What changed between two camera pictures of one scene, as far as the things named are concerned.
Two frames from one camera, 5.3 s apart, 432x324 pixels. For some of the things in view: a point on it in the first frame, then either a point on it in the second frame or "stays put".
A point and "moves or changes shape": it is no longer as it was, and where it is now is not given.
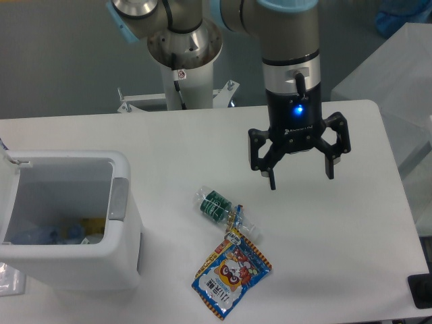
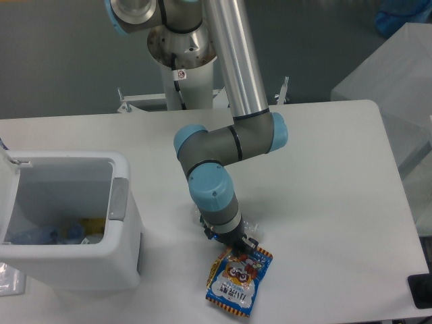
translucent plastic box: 398,78 stays put
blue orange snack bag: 231,271 moves or changes shape
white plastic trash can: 68,219 stays put
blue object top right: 394,14 stays put
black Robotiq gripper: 295,124 → 236,239
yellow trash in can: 94,225 stays put
